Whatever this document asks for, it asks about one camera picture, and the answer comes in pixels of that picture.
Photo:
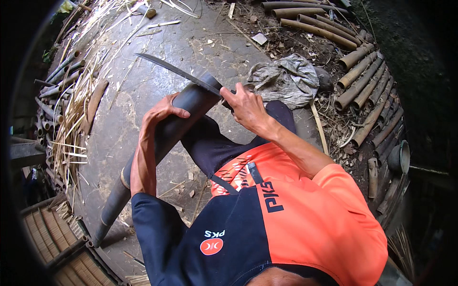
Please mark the person's right hand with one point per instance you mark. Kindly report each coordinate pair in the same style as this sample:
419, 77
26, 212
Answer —
248, 109

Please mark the person's left hand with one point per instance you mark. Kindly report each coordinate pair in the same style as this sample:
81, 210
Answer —
157, 114

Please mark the person's right fingers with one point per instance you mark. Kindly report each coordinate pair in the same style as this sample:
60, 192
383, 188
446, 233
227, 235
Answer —
232, 95

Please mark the dark steel machete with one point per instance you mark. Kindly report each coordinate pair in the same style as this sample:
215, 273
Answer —
171, 68

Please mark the long dark bamboo pole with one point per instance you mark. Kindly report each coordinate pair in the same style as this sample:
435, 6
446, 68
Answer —
171, 133

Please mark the crumpled grey plastic sack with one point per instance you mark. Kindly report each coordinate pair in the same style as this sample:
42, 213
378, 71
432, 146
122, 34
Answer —
286, 80

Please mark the person's legs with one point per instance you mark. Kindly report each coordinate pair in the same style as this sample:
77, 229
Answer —
211, 150

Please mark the white paper scrap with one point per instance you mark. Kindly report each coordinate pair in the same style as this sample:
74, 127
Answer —
259, 38

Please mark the small white bamboo chip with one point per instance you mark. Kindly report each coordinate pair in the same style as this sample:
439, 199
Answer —
231, 10

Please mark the grey stone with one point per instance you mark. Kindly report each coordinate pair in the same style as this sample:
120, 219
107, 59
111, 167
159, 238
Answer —
324, 79

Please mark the long flat bamboo slat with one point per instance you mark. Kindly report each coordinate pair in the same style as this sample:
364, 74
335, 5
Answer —
319, 128

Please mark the pale bamboo splinter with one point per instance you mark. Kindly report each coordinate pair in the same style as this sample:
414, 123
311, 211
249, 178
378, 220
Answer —
164, 24

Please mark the heap of long bamboo poles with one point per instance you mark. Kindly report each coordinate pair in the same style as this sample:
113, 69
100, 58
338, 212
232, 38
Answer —
315, 21

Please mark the short bamboo stub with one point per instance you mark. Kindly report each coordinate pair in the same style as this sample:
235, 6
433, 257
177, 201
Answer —
147, 10

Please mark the row of cut bamboo sections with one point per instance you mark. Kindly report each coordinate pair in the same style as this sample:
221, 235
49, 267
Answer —
365, 89

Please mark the curved brown bamboo shell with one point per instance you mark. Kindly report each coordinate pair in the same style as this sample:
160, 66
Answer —
93, 105

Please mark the person's body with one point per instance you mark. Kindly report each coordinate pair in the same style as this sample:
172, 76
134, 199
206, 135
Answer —
304, 228

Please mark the heap of pale bamboo strips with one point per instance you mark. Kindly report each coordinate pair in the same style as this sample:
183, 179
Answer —
73, 118

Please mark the short split bamboo piece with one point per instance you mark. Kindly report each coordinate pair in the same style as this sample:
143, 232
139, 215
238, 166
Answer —
373, 178

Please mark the pile of thin bamboo tubes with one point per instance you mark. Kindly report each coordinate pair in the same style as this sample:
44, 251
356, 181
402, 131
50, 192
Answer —
57, 77

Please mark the grey metal pot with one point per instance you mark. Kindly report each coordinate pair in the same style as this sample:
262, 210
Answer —
399, 157

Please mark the grey metal bar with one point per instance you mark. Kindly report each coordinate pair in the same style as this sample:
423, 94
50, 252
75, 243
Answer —
27, 153

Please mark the woven bamboo panel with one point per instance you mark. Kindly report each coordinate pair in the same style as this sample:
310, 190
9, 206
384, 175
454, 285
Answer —
50, 232

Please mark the bundle of thin bamboo sticks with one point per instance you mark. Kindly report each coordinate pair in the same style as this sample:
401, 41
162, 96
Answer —
402, 252

